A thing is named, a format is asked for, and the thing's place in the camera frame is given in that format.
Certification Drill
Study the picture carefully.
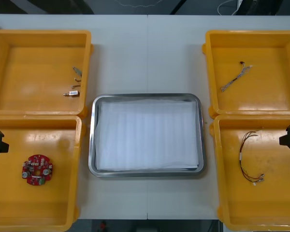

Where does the red and black wire harness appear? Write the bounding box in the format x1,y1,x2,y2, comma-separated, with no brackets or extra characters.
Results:
239,129,266,187

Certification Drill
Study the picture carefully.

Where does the blue-white twisted wire harness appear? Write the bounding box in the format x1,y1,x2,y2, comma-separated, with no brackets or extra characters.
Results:
220,61,254,92

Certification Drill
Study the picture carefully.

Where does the round red circuit board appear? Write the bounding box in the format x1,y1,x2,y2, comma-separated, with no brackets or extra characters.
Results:
21,154,54,186

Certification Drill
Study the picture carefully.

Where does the yellow-orange plastic bin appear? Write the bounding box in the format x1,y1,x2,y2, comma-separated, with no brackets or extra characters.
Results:
209,115,290,232
0,29,95,119
0,115,87,232
202,29,290,119

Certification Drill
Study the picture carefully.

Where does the metal solenoid with blue label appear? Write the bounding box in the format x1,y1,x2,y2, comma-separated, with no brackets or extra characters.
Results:
62,90,80,98

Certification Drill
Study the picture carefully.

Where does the steel tray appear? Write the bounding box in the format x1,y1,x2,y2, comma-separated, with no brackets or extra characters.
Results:
88,93,206,179

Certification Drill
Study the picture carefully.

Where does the white sheet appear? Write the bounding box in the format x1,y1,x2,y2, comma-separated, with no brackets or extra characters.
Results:
94,98,200,172

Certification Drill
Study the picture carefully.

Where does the white cable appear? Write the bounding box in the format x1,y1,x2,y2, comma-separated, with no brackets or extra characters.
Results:
217,0,240,15

